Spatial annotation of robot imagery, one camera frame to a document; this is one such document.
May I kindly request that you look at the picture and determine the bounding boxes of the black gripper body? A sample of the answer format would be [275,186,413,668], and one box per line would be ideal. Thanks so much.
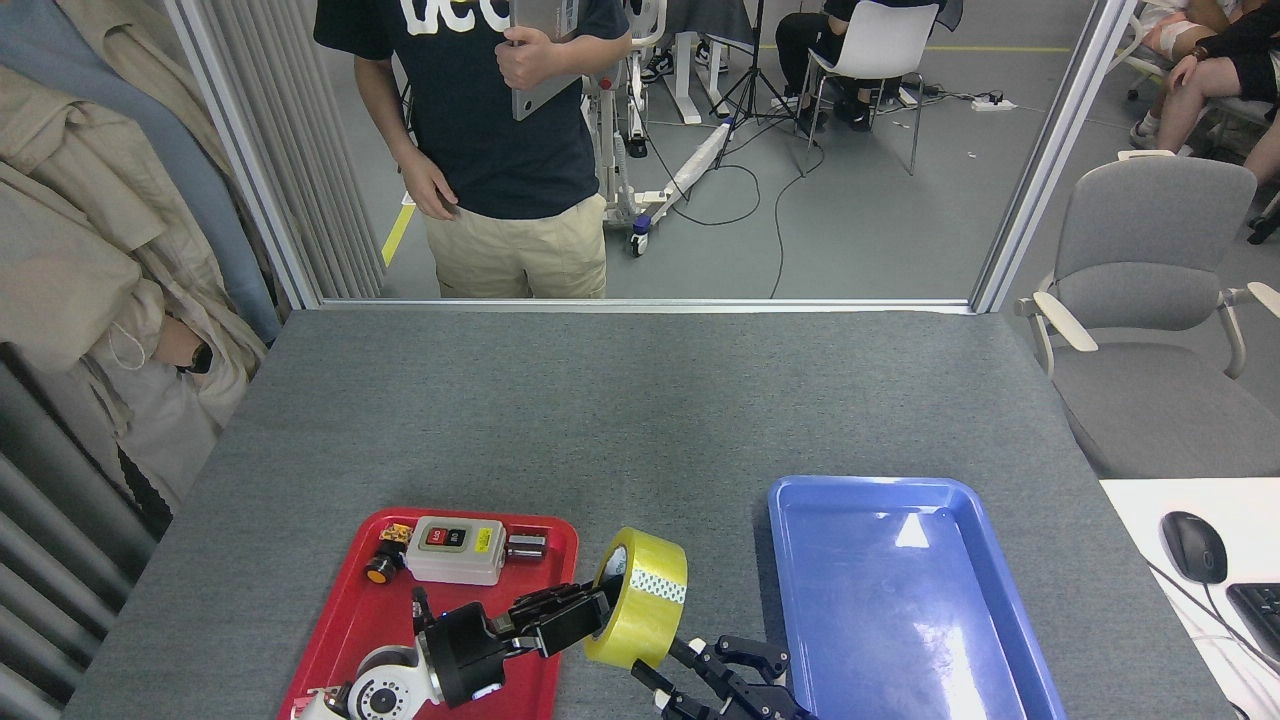
[416,602,522,707]
[688,694,817,720]

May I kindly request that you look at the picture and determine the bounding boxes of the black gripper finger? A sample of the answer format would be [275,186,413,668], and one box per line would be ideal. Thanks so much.
[514,600,612,659]
[668,635,792,703]
[630,662,719,720]
[511,583,610,627]

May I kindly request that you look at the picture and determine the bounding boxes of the yellow tape roll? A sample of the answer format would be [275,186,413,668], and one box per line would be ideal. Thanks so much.
[583,527,690,671]

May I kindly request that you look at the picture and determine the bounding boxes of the grey tablet computer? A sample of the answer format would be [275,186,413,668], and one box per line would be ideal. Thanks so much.
[508,0,587,122]

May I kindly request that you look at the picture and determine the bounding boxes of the person's hand with watch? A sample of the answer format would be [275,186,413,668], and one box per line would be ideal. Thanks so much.
[160,315,215,377]

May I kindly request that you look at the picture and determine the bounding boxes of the standing person's right hand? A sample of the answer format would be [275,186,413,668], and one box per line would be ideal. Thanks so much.
[399,148,462,222]

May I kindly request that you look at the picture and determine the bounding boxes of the standing person's left hand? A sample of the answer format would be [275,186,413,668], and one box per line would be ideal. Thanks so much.
[496,28,582,92]

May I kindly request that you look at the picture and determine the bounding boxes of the orange push button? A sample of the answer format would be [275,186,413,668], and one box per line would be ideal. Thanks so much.
[363,522,413,587]

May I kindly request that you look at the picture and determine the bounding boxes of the red plastic tray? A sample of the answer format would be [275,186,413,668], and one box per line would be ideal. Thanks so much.
[278,507,581,720]

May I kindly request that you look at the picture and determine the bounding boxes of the blue plastic tray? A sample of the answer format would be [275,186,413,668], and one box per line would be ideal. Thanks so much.
[768,476,1068,720]

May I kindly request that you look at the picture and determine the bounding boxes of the white desk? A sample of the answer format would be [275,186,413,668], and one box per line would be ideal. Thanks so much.
[1100,478,1280,720]

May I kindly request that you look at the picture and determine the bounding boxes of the grey ribbed panel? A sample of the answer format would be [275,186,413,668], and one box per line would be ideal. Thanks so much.
[0,340,171,720]

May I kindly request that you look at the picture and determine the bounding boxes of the white stand on wheels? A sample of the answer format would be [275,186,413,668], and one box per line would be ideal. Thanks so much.
[585,0,738,257]

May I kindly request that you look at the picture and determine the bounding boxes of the standing person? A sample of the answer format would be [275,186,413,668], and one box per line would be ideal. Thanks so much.
[313,0,633,299]

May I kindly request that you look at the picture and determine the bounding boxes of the black computer mouse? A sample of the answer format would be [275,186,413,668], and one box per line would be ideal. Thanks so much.
[1160,511,1229,586]

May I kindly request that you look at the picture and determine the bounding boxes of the black keyboard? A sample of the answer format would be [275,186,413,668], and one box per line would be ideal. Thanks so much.
[1225,582,1280,673]

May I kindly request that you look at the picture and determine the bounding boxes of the grey pleated curtain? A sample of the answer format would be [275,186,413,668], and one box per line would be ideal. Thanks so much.
[205,0,387,301]

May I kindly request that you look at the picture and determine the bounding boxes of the grey office chair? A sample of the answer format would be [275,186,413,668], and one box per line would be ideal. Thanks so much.
[1015,155,1280,479]

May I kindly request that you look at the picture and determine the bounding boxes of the black tripod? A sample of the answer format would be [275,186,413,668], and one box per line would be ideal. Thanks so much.
[710,0,813,177]

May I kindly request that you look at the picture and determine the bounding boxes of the beige hanging coats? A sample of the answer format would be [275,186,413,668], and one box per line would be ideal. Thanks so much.
[0,0,269,506]

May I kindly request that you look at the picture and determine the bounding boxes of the blue hanging cloth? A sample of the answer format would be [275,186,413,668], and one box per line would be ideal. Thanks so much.
[0,0,286,346]

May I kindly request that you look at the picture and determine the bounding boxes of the seated person behind white chair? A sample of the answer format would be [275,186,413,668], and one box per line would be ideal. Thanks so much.
[772,0,966,132]

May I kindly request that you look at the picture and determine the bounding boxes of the white plastic chair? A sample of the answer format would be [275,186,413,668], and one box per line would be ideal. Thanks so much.
[803,0,942,177]

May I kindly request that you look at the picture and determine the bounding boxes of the seated people with bare legs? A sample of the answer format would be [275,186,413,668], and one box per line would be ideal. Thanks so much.
[1130,0,1280,187]

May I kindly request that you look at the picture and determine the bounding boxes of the white two-button switch box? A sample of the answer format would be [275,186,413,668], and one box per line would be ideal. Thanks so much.
[404,516,507,587]

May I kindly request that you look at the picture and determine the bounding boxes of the silver frame rail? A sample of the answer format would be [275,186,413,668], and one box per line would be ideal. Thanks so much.
[318,297,977,316]

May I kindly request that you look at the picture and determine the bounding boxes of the black floor cable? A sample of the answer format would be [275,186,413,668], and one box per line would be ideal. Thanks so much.
[640,115,833,299]

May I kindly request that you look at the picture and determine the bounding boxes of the silver frame post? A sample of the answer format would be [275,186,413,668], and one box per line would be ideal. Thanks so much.
[165,0,322,312]
[970,0,1141,314]

